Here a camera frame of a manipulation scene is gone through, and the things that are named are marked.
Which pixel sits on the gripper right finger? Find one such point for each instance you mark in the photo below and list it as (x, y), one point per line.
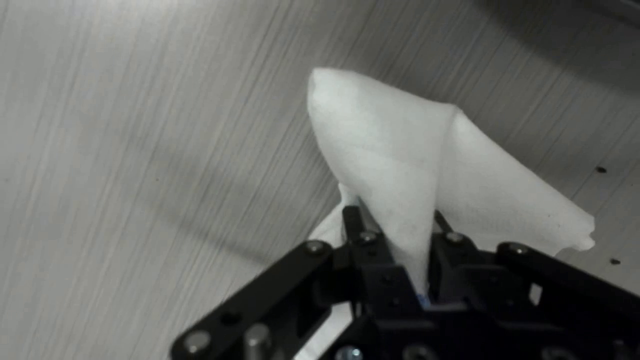
(525, 290)

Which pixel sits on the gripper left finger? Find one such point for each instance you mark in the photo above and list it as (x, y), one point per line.
(280, 300)

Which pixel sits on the white cloth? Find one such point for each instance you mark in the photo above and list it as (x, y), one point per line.
(400, 165)

